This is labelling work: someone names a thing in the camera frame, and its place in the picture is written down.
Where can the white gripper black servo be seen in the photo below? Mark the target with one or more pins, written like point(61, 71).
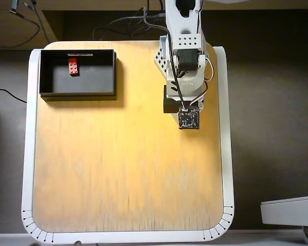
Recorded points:
point(170, 105)

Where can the red lego block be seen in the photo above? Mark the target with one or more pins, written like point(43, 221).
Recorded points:
point(73, 68)

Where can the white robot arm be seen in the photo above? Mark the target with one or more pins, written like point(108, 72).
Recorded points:
point(184, 28)

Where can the black rectangular bin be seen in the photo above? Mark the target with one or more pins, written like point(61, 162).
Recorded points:
point(92, 79)

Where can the white label strip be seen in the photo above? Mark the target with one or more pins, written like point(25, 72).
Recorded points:
point(79, 54)

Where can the white table rim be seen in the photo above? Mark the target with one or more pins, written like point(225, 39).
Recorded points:
point(128, 237)

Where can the white flat device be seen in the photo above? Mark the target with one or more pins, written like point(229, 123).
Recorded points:
point(290, 212)

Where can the small brown round object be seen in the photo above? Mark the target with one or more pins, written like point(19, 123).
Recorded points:
point(78, 243)

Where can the wooden desk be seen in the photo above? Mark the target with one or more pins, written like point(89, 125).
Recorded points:
point(0, 28)

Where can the black wrist camera circuit board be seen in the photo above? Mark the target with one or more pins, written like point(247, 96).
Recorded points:
point(189, 119)

